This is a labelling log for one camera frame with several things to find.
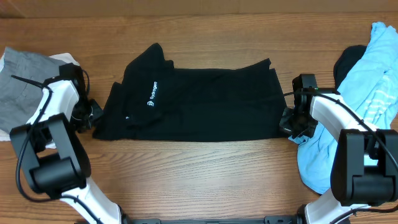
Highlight black t-shirt with white logo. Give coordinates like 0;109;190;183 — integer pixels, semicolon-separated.
93;44;286;142

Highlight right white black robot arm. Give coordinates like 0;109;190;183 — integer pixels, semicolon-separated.
264;74;397;223

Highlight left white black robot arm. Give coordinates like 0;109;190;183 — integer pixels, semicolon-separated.
10;63;131;224

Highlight pale pink folded garment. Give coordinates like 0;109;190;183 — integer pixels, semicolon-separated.
0;52;80;149

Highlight grey folded shorts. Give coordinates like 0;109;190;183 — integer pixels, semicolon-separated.
1;47;66;133

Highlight light blue t-shirt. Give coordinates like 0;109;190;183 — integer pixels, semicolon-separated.
292;22;397;194

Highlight dark navy garment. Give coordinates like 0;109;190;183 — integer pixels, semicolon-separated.
333;45;367;89

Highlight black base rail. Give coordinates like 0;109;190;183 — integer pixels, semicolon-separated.
122;215;306;224

